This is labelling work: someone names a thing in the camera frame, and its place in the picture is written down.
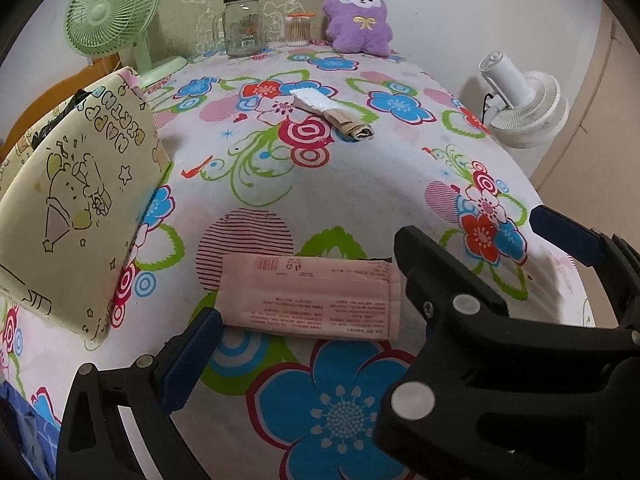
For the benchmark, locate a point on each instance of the beige wooden door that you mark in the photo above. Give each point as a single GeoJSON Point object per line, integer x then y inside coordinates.
{"type": "Point", "coordinates": [600, 110]}

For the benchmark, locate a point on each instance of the white floor fan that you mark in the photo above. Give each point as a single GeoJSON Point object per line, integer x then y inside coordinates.
{"type": "Point", "coordinates": [525, 105]}

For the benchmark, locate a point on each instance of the glass jar mug black lid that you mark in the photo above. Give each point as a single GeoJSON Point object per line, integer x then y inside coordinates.
{"type": "Point", "coordinates": [242, 25]}

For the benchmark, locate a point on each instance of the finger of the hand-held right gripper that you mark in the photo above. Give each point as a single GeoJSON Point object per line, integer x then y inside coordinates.
{"type": "Point", "coordinates": [565, 235]}
{"type": "Point", "coordinates": [440, 270]}

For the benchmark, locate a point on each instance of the wooden bed headboard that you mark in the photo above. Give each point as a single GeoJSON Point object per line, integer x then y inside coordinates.
{"type": "Point", "coordinates": [85, 70]}

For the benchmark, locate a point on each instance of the green desk fan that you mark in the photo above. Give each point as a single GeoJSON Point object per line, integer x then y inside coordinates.
{"type": "Point", "coordinates": [107, 10]}

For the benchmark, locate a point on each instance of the blue cloth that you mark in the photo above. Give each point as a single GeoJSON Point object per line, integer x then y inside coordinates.
{"type": "Point", "coordinates": [20, 425]}

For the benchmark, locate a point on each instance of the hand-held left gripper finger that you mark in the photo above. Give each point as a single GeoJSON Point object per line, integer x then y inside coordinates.
{"type": "Point", "coordinates": [192, 355]}

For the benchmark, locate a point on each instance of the floral tablecloth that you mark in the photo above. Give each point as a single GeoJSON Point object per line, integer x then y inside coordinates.
{"type": "Point", "coordinates": [350, 185]}

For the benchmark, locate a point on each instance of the beige cloth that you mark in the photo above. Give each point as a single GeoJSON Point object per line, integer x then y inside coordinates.
{"type": "Point", "coordinates": [350, 127]}

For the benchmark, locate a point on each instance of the cotton swab jar orange lid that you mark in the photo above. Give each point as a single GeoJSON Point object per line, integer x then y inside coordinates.
{"type": "Point", "coordinates": [298, 30]}

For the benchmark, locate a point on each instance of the purple plush bunny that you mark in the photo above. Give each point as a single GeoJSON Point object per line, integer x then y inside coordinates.
{"type": "Point", "coordinates": [357, 15]}

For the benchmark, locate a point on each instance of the pink packet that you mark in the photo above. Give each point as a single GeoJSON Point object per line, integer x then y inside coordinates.
{"type": "Point", "coordinates": [310, 295]}

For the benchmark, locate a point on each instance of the yellow cartoon fabric storage box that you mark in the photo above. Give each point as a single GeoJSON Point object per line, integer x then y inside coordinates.
{"type": "Point", "coordinates": [75, 220]}

